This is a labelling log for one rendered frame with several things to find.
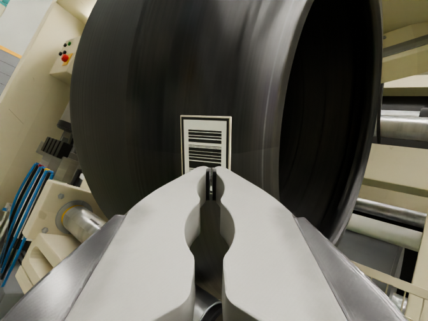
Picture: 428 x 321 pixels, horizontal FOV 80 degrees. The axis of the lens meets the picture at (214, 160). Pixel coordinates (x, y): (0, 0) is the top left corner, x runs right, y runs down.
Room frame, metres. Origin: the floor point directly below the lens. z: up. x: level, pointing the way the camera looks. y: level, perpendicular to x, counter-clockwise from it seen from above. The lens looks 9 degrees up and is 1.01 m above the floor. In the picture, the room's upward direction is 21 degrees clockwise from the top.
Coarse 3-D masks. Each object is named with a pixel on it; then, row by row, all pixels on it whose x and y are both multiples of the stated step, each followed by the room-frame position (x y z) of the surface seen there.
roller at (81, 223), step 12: (72, 216) 0.45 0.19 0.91; (84, 216) 0.44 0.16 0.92; (96, 216) 0.44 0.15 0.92; (72, 228) 0.43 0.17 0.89; (84, 228) 0.41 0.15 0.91; (96, 228) 0.40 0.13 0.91; (84, 240) 0.40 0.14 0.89; (204, 300) 0.26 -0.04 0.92; (216, 300) 0.27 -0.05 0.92; (204, 312) 0.25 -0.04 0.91; (216, 312) 0.25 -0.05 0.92
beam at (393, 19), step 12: (384, 0) 0.56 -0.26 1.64; (396, 0) 0.55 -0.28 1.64; (408, 0) 0.53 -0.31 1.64; (420, 0) 0.52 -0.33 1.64; (384, 12) 0.59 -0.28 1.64; (396, 12) 0.58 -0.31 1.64; (408, 12) 0.56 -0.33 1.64; (420, 12) 0.55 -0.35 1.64; (384, 24) 0.62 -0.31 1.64; (396, 24) 0.61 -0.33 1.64; (408, 24) 0.60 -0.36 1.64
